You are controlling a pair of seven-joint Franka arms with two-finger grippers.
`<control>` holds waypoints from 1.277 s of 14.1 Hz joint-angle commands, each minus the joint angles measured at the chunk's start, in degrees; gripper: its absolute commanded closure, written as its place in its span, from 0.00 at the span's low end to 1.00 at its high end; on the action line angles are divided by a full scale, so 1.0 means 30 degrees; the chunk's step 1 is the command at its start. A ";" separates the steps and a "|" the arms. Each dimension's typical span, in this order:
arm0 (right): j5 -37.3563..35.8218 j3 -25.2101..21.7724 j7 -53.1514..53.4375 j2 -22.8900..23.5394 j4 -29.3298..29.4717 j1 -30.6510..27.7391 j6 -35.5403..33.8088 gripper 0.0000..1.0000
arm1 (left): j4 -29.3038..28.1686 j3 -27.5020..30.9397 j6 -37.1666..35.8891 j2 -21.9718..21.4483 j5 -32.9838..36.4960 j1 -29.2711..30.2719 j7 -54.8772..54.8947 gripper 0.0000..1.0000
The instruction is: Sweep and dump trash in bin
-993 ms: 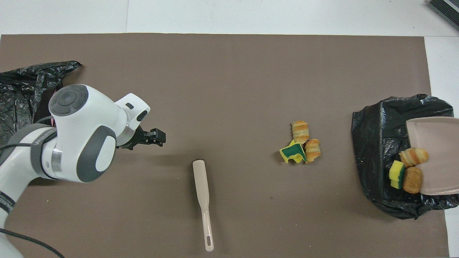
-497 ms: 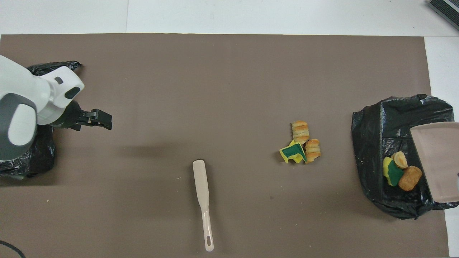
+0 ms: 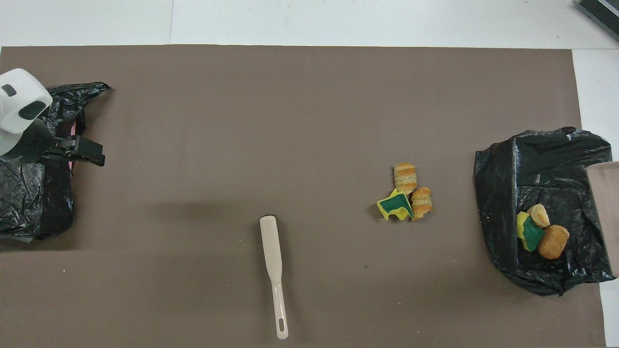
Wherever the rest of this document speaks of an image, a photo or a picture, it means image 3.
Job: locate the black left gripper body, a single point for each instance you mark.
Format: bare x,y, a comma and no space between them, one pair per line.
41,147

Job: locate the beige hand brush black bristles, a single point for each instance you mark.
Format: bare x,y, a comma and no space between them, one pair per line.
271,246

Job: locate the curled green yellow sponge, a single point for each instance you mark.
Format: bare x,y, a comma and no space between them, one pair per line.
394,206

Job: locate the striped orange pastry roll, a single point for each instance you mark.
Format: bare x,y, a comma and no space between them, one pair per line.
421,203
405,178

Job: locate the small yellow green sponge piece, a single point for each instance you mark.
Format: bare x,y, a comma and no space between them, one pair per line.
531,234

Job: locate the striped croissant piece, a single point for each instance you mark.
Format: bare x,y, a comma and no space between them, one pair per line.
539,215

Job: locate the brown bread roll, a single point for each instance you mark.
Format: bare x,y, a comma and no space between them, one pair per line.
553,241

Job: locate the beige plastic dustpan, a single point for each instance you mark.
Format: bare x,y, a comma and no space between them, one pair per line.
607,217

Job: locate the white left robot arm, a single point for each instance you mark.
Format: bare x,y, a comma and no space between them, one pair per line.
19,106

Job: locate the pink plastic bin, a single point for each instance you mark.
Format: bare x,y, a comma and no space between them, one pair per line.
73,129

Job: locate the black plastic trash bag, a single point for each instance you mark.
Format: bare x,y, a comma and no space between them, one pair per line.
29,203
532,169

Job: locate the brown table mat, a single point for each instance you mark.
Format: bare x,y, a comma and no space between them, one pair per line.
338,72

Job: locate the dark grey ribbed object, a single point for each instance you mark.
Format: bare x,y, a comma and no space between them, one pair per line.
602,12

